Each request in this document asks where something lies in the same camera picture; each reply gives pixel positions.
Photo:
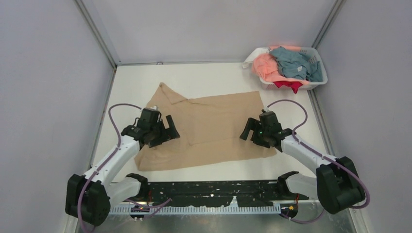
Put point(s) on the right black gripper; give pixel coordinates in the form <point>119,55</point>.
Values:
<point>251,125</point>

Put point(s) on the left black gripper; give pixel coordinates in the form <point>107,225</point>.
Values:
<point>169,133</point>

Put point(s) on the beige t shirt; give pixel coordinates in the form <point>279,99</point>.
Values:
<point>209,128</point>

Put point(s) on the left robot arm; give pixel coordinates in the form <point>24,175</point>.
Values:
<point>89,197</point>

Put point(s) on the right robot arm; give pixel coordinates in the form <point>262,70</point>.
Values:
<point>320,164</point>

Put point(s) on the red t shirt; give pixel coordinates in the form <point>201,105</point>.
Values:
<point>294,86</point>

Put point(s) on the pink t shirt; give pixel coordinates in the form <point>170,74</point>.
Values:
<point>265,66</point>

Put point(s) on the white cloth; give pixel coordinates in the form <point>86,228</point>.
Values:
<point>255,53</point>

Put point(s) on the blue grey t shirt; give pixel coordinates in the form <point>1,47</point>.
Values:
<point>297,65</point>

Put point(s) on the white laundry basket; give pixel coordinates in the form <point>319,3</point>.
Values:
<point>315,57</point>

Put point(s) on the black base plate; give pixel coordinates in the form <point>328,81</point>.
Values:
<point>254,193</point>

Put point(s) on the white slotted cable duct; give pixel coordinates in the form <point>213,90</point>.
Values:
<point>233,209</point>

